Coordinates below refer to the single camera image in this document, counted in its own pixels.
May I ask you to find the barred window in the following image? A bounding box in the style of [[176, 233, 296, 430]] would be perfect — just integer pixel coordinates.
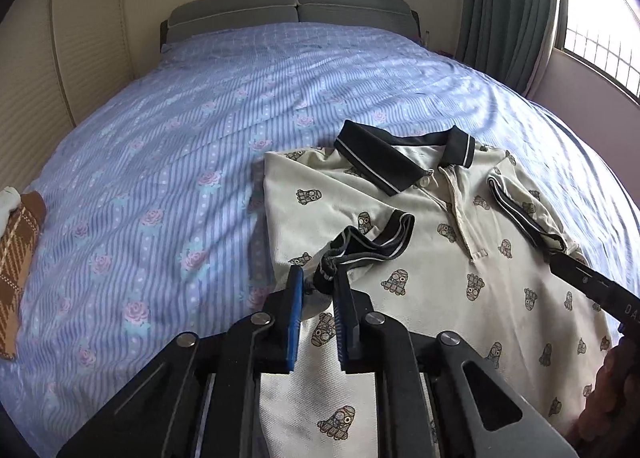
[[554, 0, 640, 105]]

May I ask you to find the cream printed polo shirt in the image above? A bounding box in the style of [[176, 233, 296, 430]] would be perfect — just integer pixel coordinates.
[[260, 121, 618, 458]]

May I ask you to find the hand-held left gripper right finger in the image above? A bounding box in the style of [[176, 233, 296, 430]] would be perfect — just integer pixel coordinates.
[[332, 268, 581, 458]]

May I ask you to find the blue floral striped blanket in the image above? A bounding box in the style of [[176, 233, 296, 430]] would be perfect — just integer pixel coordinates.
[[0, 21, 640, 458]]

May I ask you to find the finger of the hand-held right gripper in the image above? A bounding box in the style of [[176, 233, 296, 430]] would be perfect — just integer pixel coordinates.
[[547, 248, 608, 306]]

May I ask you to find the person's right hand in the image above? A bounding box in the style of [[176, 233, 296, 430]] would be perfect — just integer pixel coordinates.
[[577, 333, 640, 446]]

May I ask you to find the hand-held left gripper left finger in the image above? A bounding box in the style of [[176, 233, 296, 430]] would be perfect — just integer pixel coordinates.
[[55, 265, 306, 458]]

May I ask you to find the white louvered wardrobe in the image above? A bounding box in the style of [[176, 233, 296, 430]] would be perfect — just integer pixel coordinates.
[[0, 0, 132, 201]]

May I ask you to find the grey headboard cushion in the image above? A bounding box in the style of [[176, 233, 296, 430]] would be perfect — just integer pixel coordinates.
[[164, 0, 300, 45], [296, 0, 420, 38]]

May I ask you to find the teal window curtain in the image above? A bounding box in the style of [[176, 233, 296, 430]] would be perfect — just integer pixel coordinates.
[[454, 0, 564, 98]]

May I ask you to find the brown plaid folded garment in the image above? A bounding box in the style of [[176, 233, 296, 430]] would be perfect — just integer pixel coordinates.
[[0, 191, 47, 363]]

